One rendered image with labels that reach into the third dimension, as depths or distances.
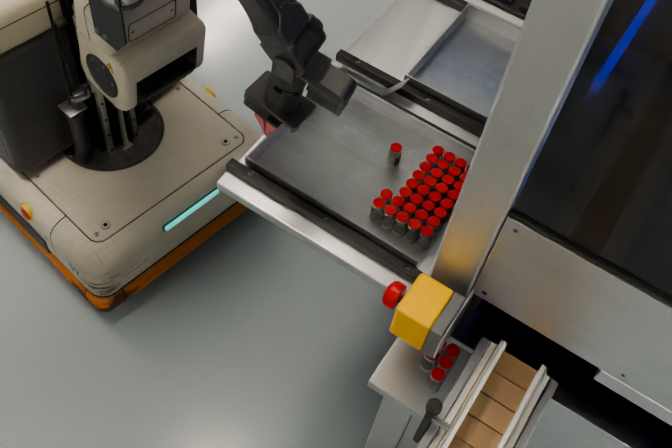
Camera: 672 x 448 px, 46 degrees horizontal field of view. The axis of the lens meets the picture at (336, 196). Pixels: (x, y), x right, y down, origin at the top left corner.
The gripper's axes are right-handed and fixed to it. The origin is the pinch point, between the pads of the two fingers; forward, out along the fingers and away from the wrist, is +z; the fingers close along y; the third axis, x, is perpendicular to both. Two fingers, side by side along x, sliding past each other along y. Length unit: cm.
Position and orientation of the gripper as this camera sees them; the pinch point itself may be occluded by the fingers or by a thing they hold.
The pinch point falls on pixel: (268, 130)
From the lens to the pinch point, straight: 134.6
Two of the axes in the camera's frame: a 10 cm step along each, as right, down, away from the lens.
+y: 8.0, 6.0, -0.8
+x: 5.3, -6.3, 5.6
